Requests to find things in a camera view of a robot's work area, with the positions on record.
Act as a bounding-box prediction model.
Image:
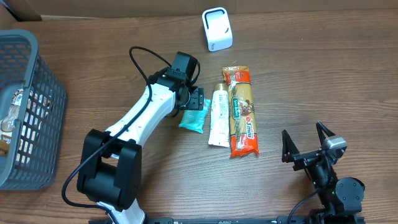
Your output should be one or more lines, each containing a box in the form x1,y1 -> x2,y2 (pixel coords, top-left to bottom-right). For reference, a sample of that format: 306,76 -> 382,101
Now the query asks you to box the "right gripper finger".
282,129 -> 300,163
316,121 -> 335,145

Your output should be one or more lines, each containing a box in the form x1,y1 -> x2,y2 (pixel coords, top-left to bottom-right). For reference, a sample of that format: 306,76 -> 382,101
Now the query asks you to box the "teal snack packet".
179,99 -> 210,134

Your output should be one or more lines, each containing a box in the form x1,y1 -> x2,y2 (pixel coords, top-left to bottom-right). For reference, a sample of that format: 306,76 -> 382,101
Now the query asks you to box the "white tube gold cap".
208,83 -> 229,147

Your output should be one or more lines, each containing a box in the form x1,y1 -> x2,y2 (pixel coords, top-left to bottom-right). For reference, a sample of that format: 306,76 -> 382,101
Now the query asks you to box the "orange spaghetti packet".
223,65 -> 259,157

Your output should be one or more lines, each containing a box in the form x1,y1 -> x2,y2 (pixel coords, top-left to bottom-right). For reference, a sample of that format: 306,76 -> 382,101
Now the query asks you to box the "beige brown bread bag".
0,88 -> 24,158

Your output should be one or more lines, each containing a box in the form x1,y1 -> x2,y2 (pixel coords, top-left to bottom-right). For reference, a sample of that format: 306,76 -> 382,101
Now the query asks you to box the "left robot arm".
73,52 -> 204,223

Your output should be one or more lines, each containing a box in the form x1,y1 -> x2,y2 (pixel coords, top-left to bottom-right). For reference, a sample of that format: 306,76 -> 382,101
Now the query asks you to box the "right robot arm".
282,121 -> 365,223

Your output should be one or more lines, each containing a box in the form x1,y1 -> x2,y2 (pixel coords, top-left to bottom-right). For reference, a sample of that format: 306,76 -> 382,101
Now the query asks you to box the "white barcode scanner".
201,7 -> 233,52

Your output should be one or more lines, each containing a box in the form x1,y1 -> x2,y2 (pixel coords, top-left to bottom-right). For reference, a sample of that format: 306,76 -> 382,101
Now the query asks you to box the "grey plastic mesh basket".
1,29 -> 67,190

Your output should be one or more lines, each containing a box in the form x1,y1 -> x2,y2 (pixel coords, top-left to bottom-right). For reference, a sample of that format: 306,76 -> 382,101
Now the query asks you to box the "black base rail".
88,216 -> 366,224

